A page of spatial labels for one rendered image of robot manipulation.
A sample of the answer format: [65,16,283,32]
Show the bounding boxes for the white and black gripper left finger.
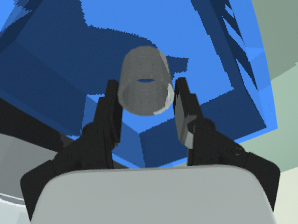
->
[20,80,123,223]

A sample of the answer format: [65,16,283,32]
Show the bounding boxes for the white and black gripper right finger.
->
[173,77,280,212]

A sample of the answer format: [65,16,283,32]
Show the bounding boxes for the grey metal bushing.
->
[118,46,175,116]

